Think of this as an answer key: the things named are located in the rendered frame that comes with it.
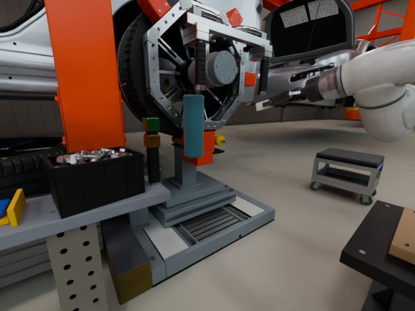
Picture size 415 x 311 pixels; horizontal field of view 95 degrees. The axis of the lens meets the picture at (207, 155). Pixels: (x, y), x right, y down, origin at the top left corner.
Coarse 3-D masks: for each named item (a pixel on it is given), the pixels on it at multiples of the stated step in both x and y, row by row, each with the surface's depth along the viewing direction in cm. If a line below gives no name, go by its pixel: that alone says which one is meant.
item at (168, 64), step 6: (162, 60) 130; (168, 60) 132; (162, 66) 131; (168, 66) 133; (174, 66) 135; (174, 78) 137; (174, 84) 134; (162, 90) 129; (174, 90) 139; (180, 90) 142; (174, 96) 140; (174, 102) 141
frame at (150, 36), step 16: (192, 0) 79; (176, 16) 76; (224, 16) 89; (160, 32) 74; (144, 48) 76; (240, 48) 99; (144, 64) 78; (240, 64) 101; (240, 80) 104; (160, 96) 79; (240, 96) 106; (176, 112) 85; (224, 112) 103; (208, 128) 97
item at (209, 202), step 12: (228, 192) 126; (156, 204) 107; (180, 204) 106; (192, 204) 110; (204, 204) 110; (216, 204) 116; (156, 216) 105; (168, 216) 96; (180, 216) 101; (192, 216) 106
